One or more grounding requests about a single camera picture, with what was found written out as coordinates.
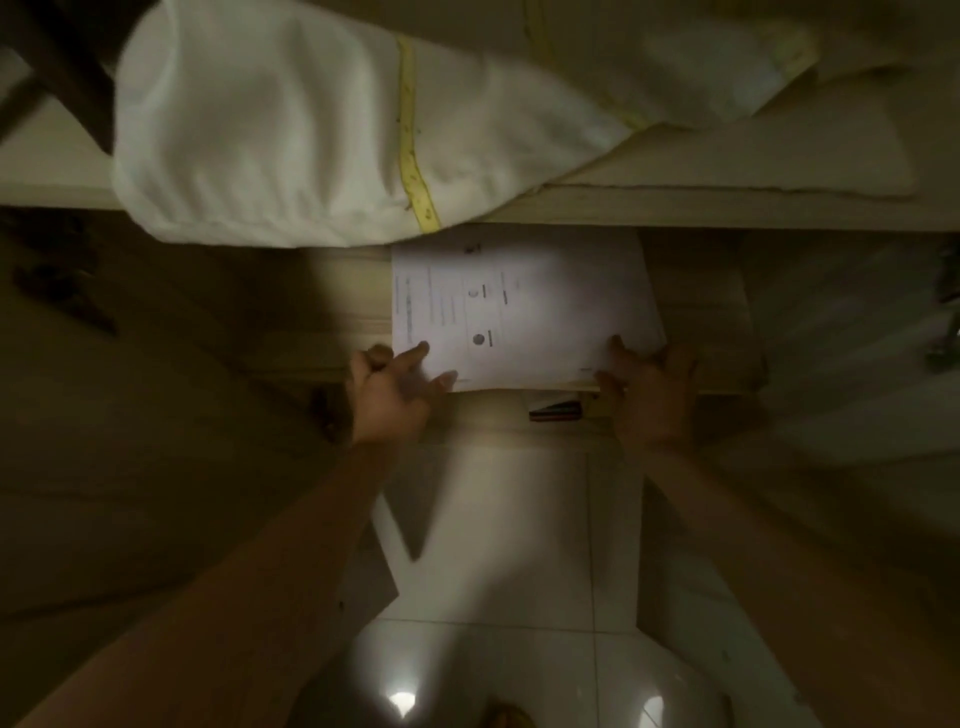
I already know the person's left hand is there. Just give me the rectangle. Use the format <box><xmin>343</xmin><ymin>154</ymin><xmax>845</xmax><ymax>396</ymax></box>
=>
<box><xmin>346</xmin><ymin>341</ymin><xmax>460</xmax><ymax>447</ymax></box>

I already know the person's right hand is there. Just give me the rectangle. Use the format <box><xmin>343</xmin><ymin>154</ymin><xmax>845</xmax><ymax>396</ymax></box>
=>
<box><xmin>592</xmin><ymin>333</ymin><xmax>702</xmax><ymax>455</ymax></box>

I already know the white printed paper sheet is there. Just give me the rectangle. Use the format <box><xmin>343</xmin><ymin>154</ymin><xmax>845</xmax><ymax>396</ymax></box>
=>
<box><xmin>390</xmin><ymin>223</ymin><xmax>669</xmax><ymax>393</ymax></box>

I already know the person's left forearm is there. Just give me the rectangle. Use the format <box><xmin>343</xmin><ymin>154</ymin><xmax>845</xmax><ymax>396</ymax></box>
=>
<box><xmin>13</xmin><ymin>438</ymin><xmax>406</xmax><ymax>728</ymax></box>

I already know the person's right forearm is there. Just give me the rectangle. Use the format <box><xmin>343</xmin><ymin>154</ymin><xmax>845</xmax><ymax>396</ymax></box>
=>
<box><xmin>637</xmin><ymin>442</ymin><xmax>960</xmax><ymax>728</ymax></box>

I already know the light wooden shelf board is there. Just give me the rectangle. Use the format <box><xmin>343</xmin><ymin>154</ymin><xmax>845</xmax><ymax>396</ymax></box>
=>
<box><xmin>240</xmin><ymin>223</ymin><xmax>768</xmax><ymax>399</ymax></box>

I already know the yellow measuring tape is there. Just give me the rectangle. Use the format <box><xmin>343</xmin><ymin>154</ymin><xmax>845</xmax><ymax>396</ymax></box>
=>
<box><xmin>394</xmin><ymin>33</ymin><xmax>444</xmax><ymax>234</ymax></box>

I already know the beige flat fabric piece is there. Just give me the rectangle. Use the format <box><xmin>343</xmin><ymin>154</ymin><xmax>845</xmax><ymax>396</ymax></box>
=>
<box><xmin>551</xmin><ymin>71</ymin><xmax>921</xmax><ymax>201</ymax></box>

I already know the white cloth garment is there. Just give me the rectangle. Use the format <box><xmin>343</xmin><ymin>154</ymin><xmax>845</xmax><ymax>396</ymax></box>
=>
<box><xmin>110</xmin><ymin>0</ymin><xmax>820</xmax><ymax>249</ymax></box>

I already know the dark wooden chair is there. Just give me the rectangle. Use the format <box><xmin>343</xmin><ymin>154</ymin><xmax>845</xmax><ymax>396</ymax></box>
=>
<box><xmin>0</xmin><ymin>0</ymin><xmax>155</xmax><ymax>156</ymax></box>

